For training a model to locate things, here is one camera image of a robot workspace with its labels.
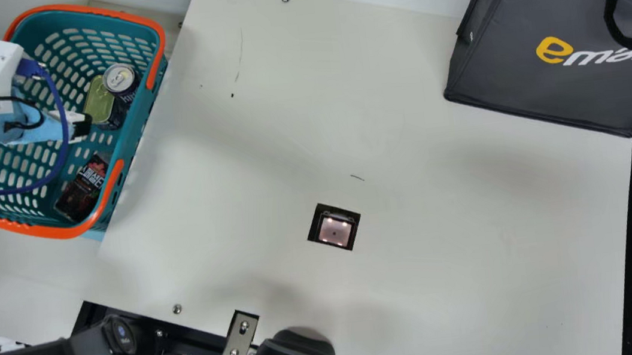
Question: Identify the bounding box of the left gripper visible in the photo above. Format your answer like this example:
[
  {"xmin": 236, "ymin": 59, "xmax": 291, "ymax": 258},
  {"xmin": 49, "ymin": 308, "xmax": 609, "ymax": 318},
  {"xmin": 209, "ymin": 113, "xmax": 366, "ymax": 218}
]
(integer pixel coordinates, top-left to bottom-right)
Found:
[{"xmin": 0, "ymin": 79, "xmax": 96, "ymax": 149}]

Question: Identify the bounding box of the can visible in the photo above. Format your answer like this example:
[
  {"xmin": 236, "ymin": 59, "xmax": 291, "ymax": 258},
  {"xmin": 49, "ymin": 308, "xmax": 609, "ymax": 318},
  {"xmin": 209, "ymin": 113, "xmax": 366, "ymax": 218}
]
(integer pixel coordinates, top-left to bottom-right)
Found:
[{"xmin": 90, "ymin": 60, "xmax": 147, "ymax": 132}]

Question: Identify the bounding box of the dark grey bag with straps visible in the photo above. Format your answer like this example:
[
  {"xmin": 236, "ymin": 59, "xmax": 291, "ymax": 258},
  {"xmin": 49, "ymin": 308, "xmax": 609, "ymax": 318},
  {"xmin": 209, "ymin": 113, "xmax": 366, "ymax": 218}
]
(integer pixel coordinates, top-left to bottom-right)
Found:
[{"xmin": 432, "ymin": 0, "xmax": 632, "ymax": 160}]

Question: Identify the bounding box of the rectangular tin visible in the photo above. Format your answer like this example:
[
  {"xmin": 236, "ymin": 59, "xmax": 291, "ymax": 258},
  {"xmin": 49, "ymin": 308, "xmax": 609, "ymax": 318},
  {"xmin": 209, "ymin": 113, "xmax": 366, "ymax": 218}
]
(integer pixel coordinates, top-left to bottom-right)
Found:
[{"xmin": 79, "ymin": 74, "xmax": 120, "ymax": 127}]

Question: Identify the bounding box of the dark coffee bottle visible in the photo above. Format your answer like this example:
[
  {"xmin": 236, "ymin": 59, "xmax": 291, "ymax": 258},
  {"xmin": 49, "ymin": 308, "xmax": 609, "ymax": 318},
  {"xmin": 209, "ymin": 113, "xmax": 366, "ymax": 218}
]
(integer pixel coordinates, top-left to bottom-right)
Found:
[{"xmin": 47, "ymin": 151, "xmax": 120, "ymax": 226}]

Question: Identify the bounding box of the teal shopping basket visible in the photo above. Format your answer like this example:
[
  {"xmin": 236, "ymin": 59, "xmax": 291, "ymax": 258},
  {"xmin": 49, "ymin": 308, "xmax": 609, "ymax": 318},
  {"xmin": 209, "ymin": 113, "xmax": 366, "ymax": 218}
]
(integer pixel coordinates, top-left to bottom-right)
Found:
[{"xmin": 0, "ymin": 0, "xmax": 190, "ymax": 253}]

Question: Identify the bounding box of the thin black cable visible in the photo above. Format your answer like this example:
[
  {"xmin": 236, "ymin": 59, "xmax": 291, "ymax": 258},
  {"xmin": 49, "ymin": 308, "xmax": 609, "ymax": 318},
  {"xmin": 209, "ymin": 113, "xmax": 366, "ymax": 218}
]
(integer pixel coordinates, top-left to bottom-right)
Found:
[{"xmin": 0, "ymin": 90, "xmax": 46, "ymax": 133}]

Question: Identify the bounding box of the small square scanner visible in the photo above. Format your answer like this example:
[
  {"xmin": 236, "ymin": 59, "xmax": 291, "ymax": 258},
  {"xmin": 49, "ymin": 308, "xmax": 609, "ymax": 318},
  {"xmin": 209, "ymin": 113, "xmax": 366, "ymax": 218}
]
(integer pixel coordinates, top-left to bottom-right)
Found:
[{"xmin": 303, "ymin": 198, "xmax": 365, "ymax": 256}]

